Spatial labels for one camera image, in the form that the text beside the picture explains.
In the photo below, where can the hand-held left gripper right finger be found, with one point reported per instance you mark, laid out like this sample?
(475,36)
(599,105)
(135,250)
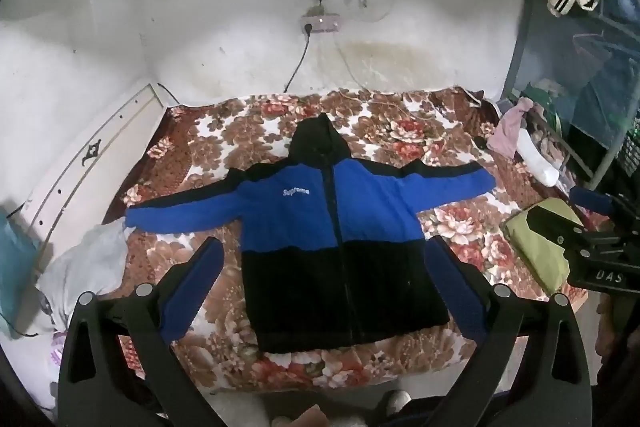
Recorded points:
(454,284)

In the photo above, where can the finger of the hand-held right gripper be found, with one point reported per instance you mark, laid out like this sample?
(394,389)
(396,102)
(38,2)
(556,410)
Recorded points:
(592,203)
(555,229)

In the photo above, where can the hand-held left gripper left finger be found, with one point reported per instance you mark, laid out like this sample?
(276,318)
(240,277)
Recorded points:
(196,284)

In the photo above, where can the blue and black hooded jacket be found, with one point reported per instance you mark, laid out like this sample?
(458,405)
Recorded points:
(300,227)

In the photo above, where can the folded olive green garment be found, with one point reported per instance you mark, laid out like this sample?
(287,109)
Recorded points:
(535,257)

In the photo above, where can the rolled white cloth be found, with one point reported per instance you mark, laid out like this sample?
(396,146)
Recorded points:
(540,162)

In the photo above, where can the pink cloth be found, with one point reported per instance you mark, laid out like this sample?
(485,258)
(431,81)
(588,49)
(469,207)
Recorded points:
(507,132)

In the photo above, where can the green cloth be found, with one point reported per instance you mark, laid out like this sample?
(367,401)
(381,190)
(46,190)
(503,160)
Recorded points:
(550,99)

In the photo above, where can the grey crumpled cloth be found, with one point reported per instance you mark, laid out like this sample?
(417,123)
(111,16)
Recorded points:
(85,262)

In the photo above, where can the white shoe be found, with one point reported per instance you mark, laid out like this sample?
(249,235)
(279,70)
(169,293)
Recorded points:
(398,402)

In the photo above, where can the blue mosquito net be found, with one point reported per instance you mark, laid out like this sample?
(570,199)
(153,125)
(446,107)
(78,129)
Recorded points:
(590,72)

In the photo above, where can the brown floral blanket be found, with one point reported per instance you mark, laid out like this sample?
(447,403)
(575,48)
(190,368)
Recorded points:
(210,137)

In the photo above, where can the white headboard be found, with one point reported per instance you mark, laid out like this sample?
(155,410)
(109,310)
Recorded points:
(100,147)

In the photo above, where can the teal cloth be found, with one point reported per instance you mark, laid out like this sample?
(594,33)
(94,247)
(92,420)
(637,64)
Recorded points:
(15,257)

